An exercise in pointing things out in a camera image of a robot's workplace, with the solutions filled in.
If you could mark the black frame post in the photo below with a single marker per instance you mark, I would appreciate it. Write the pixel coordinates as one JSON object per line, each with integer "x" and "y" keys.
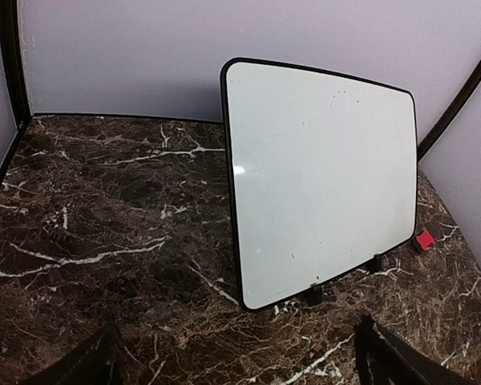
{"x": 12, "y": 63}
{"x": 451, "y": 112}

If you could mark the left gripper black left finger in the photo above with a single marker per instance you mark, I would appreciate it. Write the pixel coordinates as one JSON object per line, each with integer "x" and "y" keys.
{"x": 96, "y": 360}

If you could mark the black whiteboard stand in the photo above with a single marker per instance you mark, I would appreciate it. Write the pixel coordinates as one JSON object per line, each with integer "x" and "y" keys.
{"x": 313, "y": 295}

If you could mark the left black frame post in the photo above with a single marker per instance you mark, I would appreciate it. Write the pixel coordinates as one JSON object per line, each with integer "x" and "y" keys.
{"x": 12, "y": 63}

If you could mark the white whiteboard with black frame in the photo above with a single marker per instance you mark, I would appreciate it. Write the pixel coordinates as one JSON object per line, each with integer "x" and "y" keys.
{"x": 322, "y": 172}

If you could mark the red whiteboard eraser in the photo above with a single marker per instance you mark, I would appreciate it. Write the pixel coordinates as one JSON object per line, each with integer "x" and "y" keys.
{"x": 423, "y": 241}

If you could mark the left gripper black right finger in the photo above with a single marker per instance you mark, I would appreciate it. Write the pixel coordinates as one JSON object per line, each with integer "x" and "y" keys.
{"x": 381, "y": 357}

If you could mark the right black frame post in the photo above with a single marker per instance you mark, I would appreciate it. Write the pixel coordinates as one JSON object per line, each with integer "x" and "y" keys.
{"x": 451, "y": 112}

